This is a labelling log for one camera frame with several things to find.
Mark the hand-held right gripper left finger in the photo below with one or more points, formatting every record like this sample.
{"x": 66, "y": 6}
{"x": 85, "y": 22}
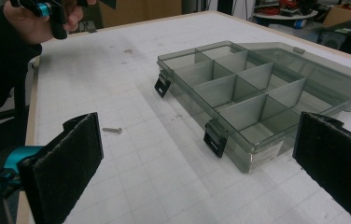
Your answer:
{"x": 63, "y": 169}

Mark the black case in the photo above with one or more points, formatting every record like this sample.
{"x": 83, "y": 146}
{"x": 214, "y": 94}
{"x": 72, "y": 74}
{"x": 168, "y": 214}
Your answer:
{"x": 346, "y": 36}

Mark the clear grey compartment organizer box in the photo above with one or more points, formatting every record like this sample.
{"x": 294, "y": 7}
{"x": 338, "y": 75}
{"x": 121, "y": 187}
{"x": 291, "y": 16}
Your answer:
{"x": 251, "y": 99}

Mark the cardboard box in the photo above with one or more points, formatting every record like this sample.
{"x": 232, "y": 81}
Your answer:
{"x": 346, "y": 14}

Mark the round white table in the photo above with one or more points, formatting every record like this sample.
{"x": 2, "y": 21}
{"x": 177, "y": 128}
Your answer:
{"x": 284, "y": 15}

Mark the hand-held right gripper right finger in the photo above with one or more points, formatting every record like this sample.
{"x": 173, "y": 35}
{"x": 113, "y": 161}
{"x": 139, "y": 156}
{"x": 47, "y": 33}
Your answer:
{"x": 335, "y": 161}

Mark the metal screw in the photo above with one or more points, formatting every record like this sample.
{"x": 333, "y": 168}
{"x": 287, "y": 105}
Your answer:
{"x": 112, "y": 129}

